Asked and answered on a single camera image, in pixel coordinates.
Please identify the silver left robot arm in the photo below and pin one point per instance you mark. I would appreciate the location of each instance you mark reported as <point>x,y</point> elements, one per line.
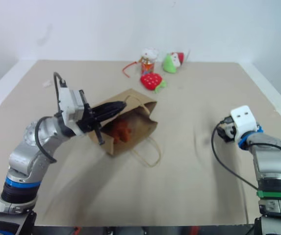
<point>22,156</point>

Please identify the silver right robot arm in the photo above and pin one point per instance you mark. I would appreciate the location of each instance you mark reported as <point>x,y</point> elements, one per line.
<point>270,164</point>

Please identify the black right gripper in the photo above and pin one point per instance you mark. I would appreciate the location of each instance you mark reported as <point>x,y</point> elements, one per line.
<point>227,131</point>

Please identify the small white paper scrap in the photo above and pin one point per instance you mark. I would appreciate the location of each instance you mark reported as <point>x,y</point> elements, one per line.
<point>46,83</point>

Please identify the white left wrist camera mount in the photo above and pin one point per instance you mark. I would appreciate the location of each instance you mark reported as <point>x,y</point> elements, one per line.
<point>69,100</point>

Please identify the green plush toy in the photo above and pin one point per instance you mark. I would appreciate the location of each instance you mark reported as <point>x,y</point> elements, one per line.
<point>169,64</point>

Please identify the beige tablecloth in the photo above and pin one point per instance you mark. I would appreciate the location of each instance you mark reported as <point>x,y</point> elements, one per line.
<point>194,171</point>

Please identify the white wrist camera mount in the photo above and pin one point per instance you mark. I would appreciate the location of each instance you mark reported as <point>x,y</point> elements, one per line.
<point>69,100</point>
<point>243,122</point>

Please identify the white cat plush on can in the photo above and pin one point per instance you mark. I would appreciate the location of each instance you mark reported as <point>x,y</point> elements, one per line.
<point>148,62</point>

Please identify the red and white plush toy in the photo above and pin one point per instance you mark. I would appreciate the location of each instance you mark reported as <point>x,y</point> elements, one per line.
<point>180,57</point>

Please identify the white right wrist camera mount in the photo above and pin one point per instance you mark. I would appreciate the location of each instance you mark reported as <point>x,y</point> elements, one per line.
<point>243,122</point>

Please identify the red strawberry plush toy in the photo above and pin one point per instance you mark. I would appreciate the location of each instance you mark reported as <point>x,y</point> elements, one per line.
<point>151,80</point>

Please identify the brown paper bag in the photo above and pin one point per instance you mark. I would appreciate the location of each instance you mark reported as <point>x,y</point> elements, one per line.
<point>140,127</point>

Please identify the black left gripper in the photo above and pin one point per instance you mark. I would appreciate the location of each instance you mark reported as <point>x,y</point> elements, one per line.
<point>88,121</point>

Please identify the orange plush toy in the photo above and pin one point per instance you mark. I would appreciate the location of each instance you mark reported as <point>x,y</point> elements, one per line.
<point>121,131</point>

